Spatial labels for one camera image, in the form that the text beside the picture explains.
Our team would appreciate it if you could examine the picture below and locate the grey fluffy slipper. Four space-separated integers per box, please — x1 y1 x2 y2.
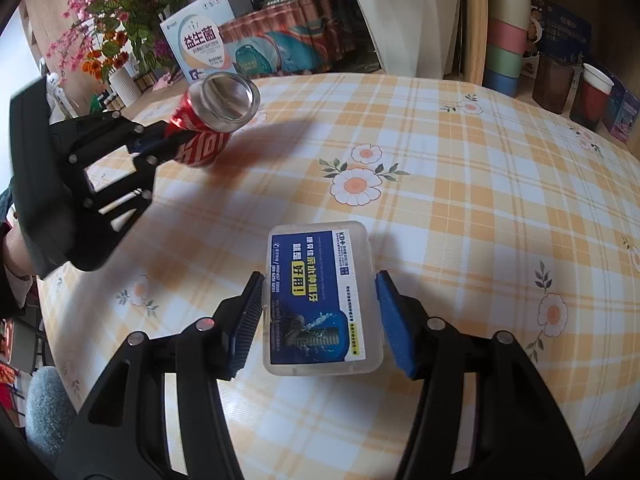
25 366 77 470

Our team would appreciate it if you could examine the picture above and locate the clear plastic floss box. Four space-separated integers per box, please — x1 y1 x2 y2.
262 221 384 377

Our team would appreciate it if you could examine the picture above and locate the person's left hand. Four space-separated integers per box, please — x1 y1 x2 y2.
1 222 37 280

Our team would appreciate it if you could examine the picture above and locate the orange flowers white vase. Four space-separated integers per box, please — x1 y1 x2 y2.
81 30 142 107

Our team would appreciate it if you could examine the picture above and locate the white probiotic box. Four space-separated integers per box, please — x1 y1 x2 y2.
160 0 253 84

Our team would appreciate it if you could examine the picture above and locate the stack of pastel cups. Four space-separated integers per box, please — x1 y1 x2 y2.
483 0 530 98

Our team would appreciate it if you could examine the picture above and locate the teal patterned gift box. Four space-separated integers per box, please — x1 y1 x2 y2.
220 0 356 78

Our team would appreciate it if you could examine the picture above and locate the crushed red soda can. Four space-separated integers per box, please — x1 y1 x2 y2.
165 72 260 167

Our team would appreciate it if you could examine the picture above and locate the plaid floral tablecloth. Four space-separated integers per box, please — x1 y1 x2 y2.
39 74 639 467

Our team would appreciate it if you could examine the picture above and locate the red white paper cup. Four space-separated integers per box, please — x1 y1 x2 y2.
570 63 614 131

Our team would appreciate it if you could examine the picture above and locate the pink blossom artificial plant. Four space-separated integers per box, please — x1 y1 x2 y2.
47 0 188 77

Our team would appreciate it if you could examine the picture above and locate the red rose bouquet white vase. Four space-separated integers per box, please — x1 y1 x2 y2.
357 0 461 79

